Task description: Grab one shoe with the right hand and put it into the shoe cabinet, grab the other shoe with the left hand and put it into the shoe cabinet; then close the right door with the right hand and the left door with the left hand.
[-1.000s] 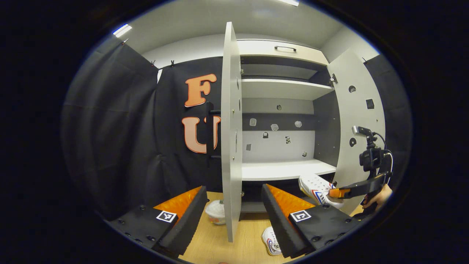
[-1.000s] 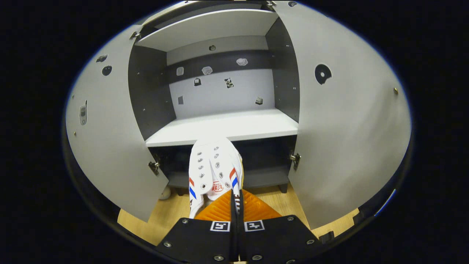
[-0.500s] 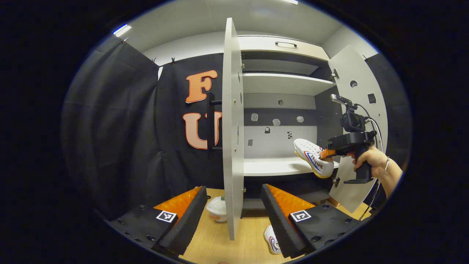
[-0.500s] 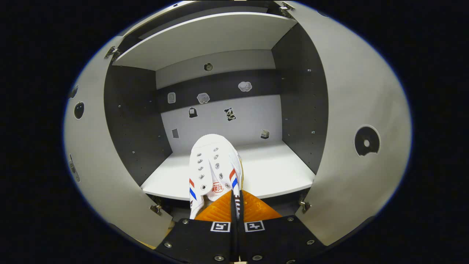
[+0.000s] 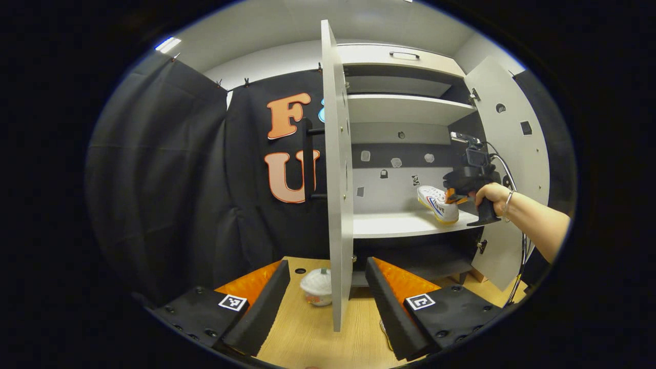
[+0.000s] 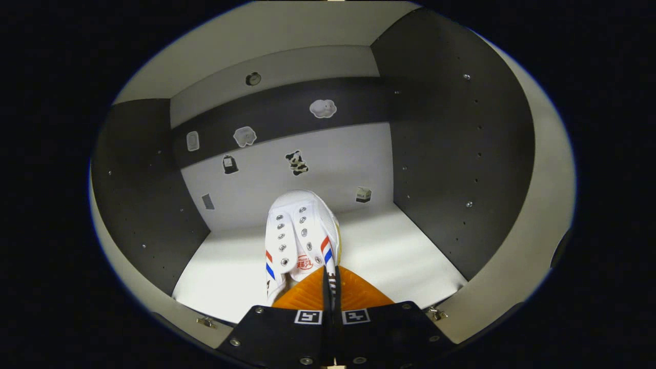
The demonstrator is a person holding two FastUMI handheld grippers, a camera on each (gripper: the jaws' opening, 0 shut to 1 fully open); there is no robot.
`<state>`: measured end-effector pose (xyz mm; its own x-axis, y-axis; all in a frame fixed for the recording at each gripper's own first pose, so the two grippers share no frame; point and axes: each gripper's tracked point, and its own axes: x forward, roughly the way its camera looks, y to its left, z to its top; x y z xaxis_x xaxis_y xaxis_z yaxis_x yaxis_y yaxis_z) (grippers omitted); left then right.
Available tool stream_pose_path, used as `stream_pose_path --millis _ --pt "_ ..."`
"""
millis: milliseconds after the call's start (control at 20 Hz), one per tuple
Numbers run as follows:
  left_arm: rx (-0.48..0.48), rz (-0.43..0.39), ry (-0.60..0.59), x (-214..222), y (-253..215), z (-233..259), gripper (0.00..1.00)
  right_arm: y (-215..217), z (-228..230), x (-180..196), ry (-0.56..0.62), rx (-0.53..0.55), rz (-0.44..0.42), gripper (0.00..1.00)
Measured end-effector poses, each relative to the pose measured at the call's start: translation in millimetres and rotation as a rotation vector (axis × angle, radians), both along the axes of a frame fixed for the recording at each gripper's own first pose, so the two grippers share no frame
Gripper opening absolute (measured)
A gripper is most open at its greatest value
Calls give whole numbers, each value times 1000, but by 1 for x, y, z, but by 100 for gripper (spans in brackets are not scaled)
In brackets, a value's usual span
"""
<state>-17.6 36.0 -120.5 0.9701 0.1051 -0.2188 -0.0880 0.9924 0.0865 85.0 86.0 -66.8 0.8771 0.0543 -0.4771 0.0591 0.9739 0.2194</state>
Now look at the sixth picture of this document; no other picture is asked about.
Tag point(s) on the white striped shoe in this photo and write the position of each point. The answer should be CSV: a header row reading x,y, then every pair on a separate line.
x,y
302,225

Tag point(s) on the white shoe cabinet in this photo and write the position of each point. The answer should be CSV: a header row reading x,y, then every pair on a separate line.
x,y
328,169

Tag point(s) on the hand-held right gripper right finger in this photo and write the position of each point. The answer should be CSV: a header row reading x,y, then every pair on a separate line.
x,y
384,333

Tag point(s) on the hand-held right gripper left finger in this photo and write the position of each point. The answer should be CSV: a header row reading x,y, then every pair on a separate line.
x,y
287,335

